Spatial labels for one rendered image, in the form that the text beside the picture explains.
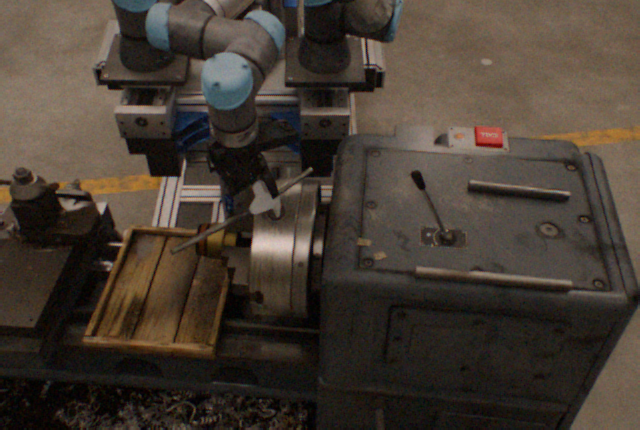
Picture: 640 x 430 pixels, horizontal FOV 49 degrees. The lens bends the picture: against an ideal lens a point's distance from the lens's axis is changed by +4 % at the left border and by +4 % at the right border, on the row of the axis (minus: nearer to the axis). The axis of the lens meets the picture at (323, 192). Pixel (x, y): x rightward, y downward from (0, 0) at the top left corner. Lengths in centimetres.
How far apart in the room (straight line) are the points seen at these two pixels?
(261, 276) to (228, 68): 55
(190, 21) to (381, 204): 55
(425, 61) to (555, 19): 93
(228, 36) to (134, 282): 87
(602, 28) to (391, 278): 347
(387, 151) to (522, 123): 223
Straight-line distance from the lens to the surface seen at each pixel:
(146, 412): 198
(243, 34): 112
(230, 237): 158
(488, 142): 161
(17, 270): 182
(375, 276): 132
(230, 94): 104
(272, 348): 169
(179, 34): 117
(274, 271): 144
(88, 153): 357
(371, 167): 152
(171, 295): 178
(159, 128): 195
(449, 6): 461
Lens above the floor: 230
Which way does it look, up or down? 46 degrees down
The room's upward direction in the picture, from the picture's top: 1 degrees clockwise
